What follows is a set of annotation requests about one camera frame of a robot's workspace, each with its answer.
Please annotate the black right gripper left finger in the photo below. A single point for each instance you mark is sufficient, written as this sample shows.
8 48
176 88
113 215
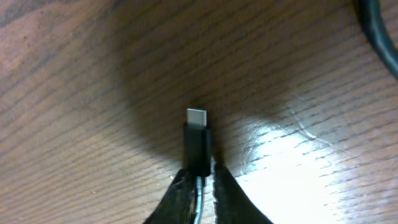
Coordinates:
175 206

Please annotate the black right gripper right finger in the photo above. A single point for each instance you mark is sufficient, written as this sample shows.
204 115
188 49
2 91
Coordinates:
232 205

